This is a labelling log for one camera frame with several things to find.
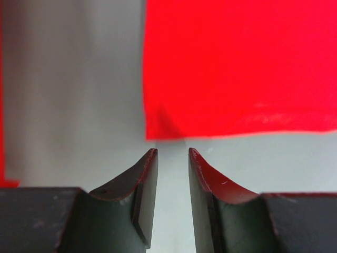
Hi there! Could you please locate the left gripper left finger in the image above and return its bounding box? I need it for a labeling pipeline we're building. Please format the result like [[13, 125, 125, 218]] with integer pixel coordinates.
[[57, 148, 158, 252]]

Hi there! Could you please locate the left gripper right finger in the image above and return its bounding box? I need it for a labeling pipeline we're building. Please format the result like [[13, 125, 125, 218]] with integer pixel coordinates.
[[189, 148, 281, 252]]

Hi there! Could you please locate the red t-shirt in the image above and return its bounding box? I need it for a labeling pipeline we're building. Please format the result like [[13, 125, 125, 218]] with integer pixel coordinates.
[[143, 1, 336, 140]]

